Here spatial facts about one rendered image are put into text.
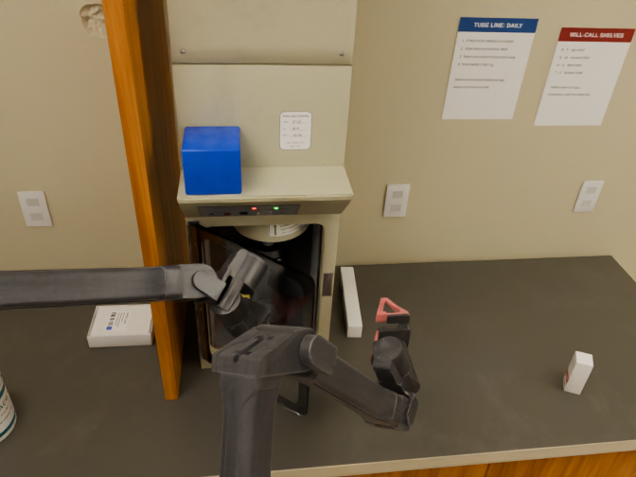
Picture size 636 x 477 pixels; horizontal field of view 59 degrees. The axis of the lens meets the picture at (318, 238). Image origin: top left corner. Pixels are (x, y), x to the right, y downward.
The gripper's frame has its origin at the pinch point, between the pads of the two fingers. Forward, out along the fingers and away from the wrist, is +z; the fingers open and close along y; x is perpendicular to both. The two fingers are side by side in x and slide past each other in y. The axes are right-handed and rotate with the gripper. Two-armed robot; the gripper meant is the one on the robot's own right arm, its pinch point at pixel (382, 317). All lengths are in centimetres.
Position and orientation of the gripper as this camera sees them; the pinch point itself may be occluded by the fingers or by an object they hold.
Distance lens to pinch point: 124.3
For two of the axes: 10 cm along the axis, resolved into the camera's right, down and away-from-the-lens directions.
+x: -9.9, 0.5, -1.3
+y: 0.4, -8.1, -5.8
